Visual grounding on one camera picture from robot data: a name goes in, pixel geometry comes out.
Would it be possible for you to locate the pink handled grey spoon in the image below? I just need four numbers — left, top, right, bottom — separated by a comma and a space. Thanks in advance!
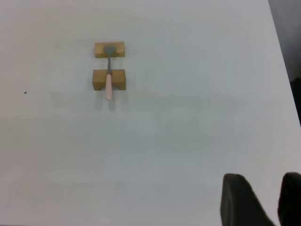
103, 45, 116, 101

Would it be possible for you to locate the flat wooden block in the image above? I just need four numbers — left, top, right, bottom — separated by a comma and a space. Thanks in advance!
95, 41, 125, 58

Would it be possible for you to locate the arched wooden block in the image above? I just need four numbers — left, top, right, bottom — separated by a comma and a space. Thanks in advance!
91, 69, 127, 91

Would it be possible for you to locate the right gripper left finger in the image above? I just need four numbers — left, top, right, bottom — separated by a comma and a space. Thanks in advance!
220, 173, 277, 226

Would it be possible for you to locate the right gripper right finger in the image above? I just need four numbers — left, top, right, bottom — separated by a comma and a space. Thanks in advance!
277, 172, 301, 226

